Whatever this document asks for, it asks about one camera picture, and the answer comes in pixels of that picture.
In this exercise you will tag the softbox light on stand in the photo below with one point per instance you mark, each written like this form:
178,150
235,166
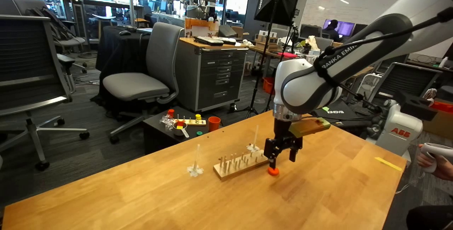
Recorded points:
277,1

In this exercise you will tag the monitor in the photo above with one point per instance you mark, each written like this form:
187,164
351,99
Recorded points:
347,28

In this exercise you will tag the white industrial robot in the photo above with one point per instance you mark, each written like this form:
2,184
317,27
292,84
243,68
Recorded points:
398,131

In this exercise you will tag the cardboard box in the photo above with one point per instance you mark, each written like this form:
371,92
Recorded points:
200,26

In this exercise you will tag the small black side table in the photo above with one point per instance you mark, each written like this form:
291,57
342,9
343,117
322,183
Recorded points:
159,136

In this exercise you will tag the metal measuring cup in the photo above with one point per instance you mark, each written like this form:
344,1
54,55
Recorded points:
179,130

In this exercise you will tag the person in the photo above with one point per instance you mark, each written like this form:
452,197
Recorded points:
332,31

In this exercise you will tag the crumpled clear plastic wrap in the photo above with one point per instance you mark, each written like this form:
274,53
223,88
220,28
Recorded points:
166,122

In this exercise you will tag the yellow tape strip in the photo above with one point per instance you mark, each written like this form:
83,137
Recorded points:
388,164

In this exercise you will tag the black mesh office chair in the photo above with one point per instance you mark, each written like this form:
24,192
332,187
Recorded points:
28,63

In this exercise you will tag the whiteboard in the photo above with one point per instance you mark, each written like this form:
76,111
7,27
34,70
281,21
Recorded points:
354,9

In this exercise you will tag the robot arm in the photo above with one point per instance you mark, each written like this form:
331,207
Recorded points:
375,49

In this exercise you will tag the hand controller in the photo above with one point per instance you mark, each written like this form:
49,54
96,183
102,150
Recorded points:
437,150

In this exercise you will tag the grey tool cabinet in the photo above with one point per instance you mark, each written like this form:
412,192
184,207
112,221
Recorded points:
212,78

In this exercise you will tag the orange bucket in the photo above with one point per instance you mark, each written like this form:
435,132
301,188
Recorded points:
269,85

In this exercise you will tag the grey office chair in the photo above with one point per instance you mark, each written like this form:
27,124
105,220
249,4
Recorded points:
141,85

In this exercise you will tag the clear plastic peg stand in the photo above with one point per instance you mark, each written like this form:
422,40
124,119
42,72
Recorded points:
195,169
254,147

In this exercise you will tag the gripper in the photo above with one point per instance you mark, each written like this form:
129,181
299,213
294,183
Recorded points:
284,131

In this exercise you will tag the orange cup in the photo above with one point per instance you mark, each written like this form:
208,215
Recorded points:
214,124

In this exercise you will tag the small red bottle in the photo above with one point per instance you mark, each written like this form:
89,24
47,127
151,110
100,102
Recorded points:
171,113

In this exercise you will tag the wooden peg board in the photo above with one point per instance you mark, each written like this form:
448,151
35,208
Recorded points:
238,166

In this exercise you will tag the black keyboard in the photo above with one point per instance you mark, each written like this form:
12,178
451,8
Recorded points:
208,40

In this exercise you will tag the person's hand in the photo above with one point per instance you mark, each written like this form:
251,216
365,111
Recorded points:
444,168

